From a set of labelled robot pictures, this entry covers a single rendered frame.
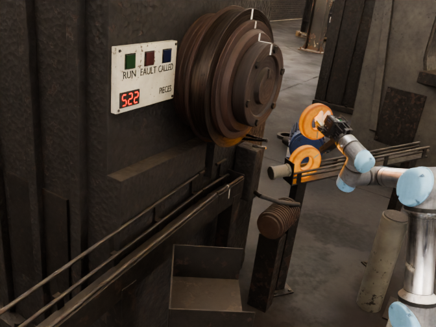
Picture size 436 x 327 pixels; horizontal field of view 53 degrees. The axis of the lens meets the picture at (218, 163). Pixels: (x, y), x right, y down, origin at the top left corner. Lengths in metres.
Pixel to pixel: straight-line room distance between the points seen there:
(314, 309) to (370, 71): 2.51
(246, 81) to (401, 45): 2.85
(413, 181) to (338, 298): 1.12
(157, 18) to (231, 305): 0.84
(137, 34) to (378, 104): 3.16
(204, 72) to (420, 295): 0.94
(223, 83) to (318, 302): 1.35
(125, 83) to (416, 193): 0.89
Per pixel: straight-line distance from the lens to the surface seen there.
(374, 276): 2.28
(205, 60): 1.35
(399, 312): 1.55
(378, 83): 4.17
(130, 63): 1.24
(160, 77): 1.36
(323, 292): 2.42
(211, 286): 1.34
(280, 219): 1.91
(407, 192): 1.45
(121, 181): 1.29
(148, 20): 1.31
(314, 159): 2.03
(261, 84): 1.45
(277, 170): 1.93
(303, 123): 1.89
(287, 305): 2.28
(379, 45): 4.19
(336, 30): 5.68
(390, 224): 2.14
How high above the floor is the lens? 1.45
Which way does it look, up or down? 24 degrees down
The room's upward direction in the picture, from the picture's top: 7 degrees clockwise
